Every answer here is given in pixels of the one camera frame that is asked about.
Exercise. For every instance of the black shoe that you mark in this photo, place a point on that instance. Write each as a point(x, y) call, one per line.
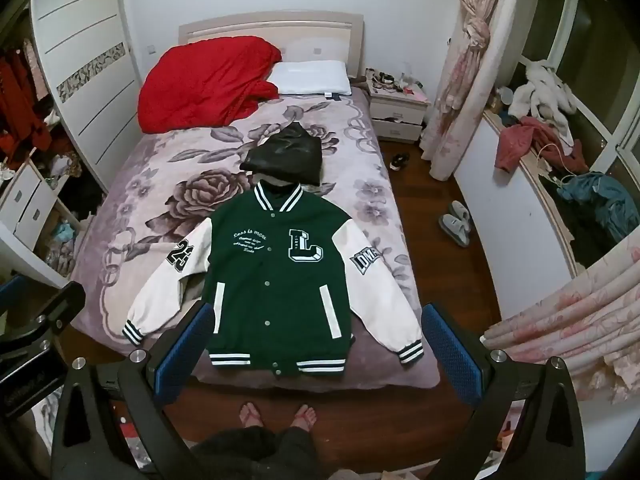
point(399, 162)

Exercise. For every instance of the black leather jacket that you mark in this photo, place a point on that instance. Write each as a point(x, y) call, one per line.
point(285, 155)

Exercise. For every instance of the white window frame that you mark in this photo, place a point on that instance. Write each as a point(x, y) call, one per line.
point(570, 5)

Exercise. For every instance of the blue garment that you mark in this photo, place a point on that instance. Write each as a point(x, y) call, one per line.
point(600, 195)

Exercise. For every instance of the pile of small toiletries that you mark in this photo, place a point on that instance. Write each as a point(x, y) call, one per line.
point(392, 82)

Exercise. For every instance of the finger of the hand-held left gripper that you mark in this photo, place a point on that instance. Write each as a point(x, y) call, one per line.
point(55, 310)
point(9, 295)

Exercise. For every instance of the floral bed blanket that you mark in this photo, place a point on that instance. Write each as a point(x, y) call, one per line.
point(150, 185)

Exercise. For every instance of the grey slipper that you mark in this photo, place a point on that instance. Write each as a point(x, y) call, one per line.
point(462, 212)
point(454, 232)

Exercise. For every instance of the dusty red garment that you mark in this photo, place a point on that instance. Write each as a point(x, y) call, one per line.
point(517, 140)

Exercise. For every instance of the tied pink floral curtain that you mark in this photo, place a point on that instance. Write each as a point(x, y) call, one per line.
point(465, 60)

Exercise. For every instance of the white drawer unit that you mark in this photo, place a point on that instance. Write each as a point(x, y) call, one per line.
point(25, 195)

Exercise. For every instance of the loose pink floral curtain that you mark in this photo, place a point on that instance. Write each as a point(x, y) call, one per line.
point(575, 320)

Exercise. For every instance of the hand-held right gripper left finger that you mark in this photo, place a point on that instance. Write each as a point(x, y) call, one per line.
point(184, 355)

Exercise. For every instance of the white nightstand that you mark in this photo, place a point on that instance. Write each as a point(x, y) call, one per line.
point(395, 112)

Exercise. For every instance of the person's left foot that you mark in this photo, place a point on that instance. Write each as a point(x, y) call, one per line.
point(250, 416)

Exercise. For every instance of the red quilt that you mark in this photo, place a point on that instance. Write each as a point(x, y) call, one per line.
point(200, 85)

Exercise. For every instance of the beige bed headboard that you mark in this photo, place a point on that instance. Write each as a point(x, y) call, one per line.
point(300, 35)

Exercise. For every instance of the white pillow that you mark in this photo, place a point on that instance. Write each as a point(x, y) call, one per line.
point(310, 77)

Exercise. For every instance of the green white varsity jacket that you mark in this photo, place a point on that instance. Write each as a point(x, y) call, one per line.
point(270, 285)

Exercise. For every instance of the person's dark trousers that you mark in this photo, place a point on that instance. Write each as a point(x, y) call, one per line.
point(255, 452)

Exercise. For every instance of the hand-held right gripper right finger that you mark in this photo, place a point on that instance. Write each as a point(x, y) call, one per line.
point(450, 355)

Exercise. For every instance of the red hanging clothes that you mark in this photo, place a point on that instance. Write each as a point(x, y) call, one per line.
point(20, 105)

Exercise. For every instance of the white fluffy garment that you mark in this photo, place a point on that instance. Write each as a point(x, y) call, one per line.
point(542, 90)

